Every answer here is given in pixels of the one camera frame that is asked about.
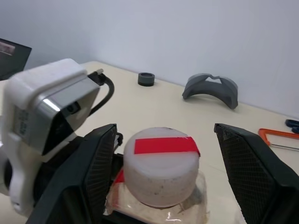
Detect gray curved face pad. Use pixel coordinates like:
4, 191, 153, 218
182, 73, 239, 110

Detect blue handled scissors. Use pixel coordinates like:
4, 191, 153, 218
285, 119, 299, 134

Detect orange hacksaw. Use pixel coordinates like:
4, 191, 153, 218
258, 127, 299, 150

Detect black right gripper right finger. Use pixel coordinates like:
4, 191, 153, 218
214, 123, 299, 224

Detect dark gray small roll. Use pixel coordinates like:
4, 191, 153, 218
137, 72, 156, 88

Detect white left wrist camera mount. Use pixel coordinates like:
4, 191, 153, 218
0, 58, 101, 216

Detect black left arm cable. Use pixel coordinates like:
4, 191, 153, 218
87, 68, 115, 117

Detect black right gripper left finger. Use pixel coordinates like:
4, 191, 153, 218
27, 123, 118, 224

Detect bottle with white cap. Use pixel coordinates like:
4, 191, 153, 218
122, 127, 200, 208

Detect dark laptop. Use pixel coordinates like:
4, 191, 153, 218
0, 38, 33, 81

